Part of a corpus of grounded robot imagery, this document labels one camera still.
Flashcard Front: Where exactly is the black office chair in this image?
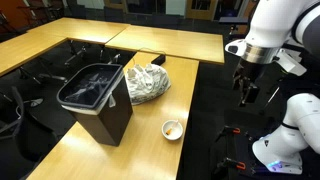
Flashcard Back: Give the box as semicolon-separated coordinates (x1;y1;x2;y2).
0;86;59;180

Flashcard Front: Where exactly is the small white bowl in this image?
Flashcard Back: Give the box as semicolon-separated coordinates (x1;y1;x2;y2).
161;119;184;141

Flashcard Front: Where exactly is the thin black cable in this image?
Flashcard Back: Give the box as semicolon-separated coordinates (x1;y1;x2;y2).
128;46;166;68

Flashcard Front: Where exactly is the black clamp with orange handle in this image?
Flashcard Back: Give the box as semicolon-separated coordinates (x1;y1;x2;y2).
213;157;247;176
214;125;242;144

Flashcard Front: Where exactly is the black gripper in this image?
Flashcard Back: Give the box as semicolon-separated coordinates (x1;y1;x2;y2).
232;58;267;105

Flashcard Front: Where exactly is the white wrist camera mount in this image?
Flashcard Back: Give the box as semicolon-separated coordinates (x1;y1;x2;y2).
275;48;308;77

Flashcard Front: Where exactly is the crumpled white patterned plastic bag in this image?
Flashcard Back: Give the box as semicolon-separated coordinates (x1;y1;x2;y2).
123;63;172;106

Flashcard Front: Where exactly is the black trash bin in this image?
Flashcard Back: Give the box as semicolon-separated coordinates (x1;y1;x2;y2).
56;62;134;147

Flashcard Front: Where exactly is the white marker with orange cap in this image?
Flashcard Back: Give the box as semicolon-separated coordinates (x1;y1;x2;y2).
165;120;180;136

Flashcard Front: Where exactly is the black power adapter box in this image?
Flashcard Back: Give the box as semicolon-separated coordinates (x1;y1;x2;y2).
150;54;167;66

